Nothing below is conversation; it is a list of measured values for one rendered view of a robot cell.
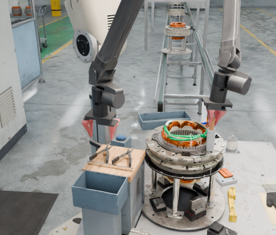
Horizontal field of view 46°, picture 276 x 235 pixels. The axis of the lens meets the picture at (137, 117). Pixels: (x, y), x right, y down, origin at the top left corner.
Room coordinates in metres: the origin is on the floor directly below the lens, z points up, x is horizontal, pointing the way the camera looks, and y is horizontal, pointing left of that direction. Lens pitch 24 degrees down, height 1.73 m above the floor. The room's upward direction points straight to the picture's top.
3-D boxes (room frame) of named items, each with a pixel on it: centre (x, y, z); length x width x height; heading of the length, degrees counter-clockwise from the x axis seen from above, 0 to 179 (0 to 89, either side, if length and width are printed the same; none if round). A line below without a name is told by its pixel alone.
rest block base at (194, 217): (1.09, -0.24, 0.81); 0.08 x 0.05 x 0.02; 121
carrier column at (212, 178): (1.16, -0.31, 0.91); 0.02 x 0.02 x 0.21
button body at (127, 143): (1.33, 0.08, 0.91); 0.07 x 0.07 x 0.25; 64
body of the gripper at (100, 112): (1.10, 0.13, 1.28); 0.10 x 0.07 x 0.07; 74
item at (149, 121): (1.52, -0.13, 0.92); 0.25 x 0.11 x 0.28; 101
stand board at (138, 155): (1.10, 0.09, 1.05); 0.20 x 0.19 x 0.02; 163
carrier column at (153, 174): (1.25, -0.07, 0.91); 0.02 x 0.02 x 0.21
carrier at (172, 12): (6.20, -0.71, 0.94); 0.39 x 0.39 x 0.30
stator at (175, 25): (4.19, -0.50, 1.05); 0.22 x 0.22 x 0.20
